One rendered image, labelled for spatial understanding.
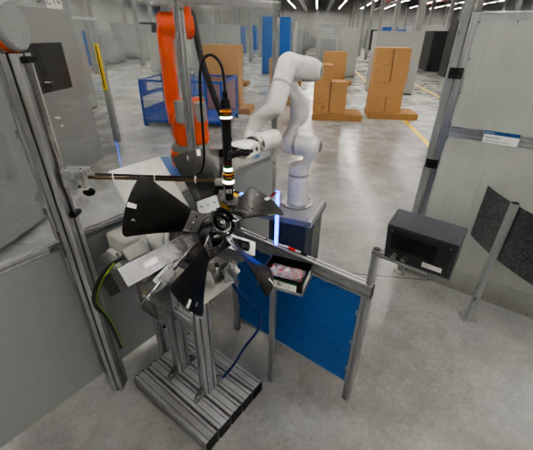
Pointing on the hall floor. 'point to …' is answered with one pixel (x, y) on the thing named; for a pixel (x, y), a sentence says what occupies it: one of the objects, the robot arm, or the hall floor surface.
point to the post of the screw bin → (271, 334)
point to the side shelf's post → (160, 336)
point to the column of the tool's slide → (78, 250)
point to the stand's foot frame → (185, 383)
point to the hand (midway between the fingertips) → (227, 154)
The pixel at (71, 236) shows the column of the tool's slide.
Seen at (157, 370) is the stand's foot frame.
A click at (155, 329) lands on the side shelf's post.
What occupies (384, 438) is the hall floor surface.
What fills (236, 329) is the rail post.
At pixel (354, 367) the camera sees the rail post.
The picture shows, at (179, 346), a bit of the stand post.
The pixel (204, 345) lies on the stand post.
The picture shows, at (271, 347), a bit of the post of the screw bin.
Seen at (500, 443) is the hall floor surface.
